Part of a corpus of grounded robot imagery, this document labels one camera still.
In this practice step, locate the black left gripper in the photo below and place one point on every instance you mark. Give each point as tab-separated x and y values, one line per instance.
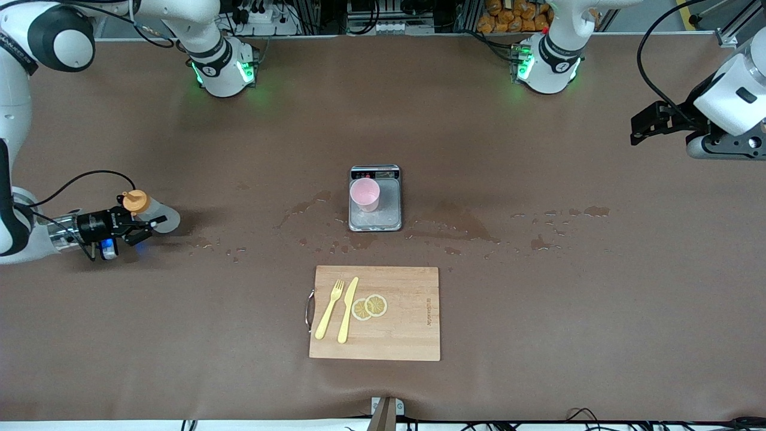
680	120

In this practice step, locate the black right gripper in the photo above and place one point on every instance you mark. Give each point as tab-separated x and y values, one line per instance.
96	225

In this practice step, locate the translucent sauce bottle orange cap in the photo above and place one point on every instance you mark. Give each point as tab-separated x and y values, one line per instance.
161	215

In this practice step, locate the pink plastic cup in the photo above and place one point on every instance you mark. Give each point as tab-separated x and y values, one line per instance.
365	194

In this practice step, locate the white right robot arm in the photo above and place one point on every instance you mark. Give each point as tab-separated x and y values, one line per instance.
218	66

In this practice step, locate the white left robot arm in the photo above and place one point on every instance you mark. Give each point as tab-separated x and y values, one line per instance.
733	96

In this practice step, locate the brown table mat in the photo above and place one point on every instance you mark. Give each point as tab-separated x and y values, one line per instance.
179	329

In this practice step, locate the bag of orange snacks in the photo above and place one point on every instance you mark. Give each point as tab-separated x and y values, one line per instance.
508	15

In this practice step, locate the yellow plastic fork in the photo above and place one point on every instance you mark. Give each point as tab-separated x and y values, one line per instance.
328	314

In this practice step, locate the yellow plastic knife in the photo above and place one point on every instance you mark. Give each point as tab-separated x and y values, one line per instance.
346	311

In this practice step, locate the white power strip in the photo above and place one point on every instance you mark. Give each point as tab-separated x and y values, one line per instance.
263	18
383	27

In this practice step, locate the silver digital kitchen scale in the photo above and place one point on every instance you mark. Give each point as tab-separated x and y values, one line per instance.
389	209

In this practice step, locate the lemon slice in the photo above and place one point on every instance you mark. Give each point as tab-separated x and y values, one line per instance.
377	305

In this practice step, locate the wooden cutting board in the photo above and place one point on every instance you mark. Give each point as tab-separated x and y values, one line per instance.
407	335

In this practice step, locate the aluminium frame rail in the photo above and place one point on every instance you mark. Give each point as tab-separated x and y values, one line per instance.
733	27

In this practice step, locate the grey table edge bracket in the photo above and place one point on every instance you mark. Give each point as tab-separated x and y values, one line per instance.
386	413

